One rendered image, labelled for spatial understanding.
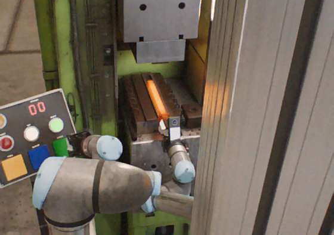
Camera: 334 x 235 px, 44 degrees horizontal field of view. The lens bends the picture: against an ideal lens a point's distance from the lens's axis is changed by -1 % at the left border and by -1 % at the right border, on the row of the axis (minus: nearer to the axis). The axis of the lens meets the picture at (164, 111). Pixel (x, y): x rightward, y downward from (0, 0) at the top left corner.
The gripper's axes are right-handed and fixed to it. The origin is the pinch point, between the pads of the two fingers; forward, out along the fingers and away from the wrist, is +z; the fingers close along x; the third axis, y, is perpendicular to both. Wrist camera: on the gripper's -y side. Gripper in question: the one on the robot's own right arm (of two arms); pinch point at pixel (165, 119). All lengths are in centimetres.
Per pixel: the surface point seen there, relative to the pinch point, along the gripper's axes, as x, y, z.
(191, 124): 13.0, 6.4, 2.6
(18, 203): -81, 99, 64
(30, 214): -73, 100, 52
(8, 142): -63, -9, -17
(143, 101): -6.3, 1.0, 18.3
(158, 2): -4, -52, 2
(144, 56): -9.0, -29.8, 2.4
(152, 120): -5.2, 1.8, 2.6
